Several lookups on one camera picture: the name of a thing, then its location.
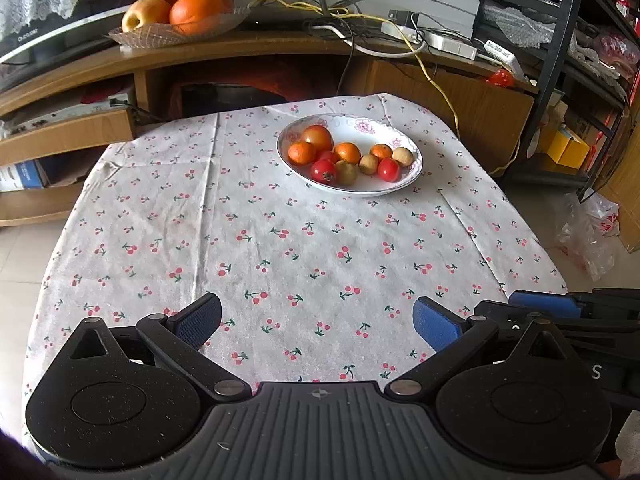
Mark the yellow cardboard box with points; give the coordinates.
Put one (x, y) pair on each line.
(568, 149)

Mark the tan longan top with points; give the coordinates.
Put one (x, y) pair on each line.
(369, 164)

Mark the cherry print tablecloth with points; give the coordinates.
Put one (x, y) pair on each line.
(314, 286)

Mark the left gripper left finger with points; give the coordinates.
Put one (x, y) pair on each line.
(175, 340)

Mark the black television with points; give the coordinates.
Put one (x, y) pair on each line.
(43, 45)

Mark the tan longan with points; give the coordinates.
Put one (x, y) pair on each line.
(403, 156)
(369, 164)
(346, 173)

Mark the black metal shelf rack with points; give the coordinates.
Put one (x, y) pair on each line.
(580, 53)

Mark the red cherry tomato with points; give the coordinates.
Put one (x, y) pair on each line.
(323, 171)
(389, 170)
(331, 156)

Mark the white floral ceramic plate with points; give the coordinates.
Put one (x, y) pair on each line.
(364, 132)

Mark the orange tangerine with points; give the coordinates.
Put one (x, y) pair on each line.
(302, 153)
(348, 152)
(381, 151)

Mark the wooden TV cabinet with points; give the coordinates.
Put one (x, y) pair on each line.
(297, 67)

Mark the glass fruit dish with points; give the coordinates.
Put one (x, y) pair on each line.
(155, 36)

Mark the white router box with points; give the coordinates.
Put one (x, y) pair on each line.
(505, 57)

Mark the yellow apple on dish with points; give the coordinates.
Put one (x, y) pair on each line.
(145, 12)

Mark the white power strip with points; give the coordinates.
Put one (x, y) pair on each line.
(434, 41)

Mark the clear plastic bag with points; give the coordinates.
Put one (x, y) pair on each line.
(585, 231)

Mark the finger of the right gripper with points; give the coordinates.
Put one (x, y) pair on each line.
(558, 306)
(506, 316)

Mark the large orange on dish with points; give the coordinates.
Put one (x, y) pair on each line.
(192, 17)

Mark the red cherry tomato top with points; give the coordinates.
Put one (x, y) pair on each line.
(331, 156)

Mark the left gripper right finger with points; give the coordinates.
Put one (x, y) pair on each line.
(456, 341)

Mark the blue white box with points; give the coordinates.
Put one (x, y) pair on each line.
(22, 176)

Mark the large red tomato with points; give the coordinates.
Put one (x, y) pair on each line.
(318, 136)

